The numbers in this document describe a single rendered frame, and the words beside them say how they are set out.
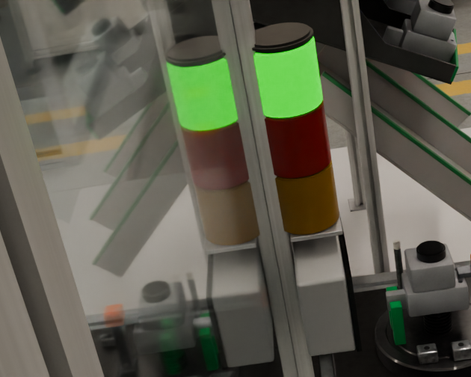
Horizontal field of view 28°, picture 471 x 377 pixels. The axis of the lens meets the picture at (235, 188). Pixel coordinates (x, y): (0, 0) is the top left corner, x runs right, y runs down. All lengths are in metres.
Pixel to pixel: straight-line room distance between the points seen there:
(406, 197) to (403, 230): 0.10
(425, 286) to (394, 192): 0.61
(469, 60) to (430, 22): 3.26
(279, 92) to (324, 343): 0.20
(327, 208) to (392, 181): 0.91
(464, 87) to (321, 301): 3.45
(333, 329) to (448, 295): 0.30
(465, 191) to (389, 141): 0.12
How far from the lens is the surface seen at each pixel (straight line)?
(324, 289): 0.71
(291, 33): 0.68
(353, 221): 1.53
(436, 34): 1.17
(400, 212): 1.53
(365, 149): 1.16
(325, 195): 0.72
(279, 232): 0.74
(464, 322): 1.07
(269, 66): 0.67
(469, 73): 4.28
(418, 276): 0.99
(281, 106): 0.68
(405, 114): 1.30
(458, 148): 1.33
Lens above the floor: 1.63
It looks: 27 degrees down
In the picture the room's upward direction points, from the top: 11 degrees counter-clockwise
